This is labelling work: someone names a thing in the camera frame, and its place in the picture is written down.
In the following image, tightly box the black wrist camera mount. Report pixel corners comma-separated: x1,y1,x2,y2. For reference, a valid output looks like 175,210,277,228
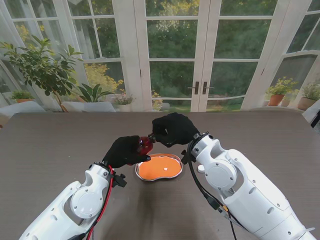
112,172,128,188
181,149,193,165

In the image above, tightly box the red transparent sample bottle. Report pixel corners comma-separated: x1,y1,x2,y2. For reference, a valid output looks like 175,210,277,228
136,134,156,157

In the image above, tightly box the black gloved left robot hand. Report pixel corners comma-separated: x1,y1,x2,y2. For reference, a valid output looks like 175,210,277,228
102,135,152,170

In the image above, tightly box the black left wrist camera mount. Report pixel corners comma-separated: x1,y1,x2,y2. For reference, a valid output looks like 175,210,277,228
112,172,128,188

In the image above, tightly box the printed garden window backdrop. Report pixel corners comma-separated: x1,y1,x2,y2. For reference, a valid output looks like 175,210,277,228
0,0,320,114

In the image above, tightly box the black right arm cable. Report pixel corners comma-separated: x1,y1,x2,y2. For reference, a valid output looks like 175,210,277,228
187,139,238,240

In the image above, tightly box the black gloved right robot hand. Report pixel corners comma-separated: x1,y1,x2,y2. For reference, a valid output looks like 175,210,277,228
151,112,201,148

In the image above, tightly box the orange tray liner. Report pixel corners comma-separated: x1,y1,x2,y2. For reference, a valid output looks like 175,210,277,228
137,154,181,180

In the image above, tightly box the red left arm cable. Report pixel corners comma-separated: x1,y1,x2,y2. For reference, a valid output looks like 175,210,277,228
87,166,115,240

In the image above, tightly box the steel kidney-shaped tray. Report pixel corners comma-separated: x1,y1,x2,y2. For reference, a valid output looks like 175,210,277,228
134,152,183,182

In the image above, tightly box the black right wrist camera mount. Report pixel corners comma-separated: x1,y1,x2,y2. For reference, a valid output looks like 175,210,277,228
181,149,193,165

